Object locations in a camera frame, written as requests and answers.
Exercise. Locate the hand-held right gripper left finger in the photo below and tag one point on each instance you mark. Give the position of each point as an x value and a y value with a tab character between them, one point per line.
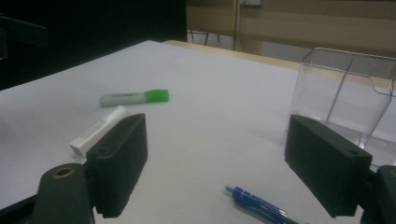
120	161

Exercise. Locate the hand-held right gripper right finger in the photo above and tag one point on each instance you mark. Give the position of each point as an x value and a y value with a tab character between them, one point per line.
323	165

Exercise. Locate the white tube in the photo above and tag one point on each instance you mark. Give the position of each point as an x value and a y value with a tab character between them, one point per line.
93	132

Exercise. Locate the green highlighter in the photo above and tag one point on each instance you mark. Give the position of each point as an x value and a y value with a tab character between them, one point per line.
134	98

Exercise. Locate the clear plastic pen holder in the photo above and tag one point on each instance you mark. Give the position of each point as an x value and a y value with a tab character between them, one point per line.
327	93

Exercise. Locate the blue pen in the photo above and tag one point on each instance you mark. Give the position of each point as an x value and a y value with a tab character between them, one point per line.
258	205

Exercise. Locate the white paper sheet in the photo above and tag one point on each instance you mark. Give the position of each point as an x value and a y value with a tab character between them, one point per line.
218	124

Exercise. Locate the metal chair legs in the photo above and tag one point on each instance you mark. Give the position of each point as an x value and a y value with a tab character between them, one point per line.
205	35

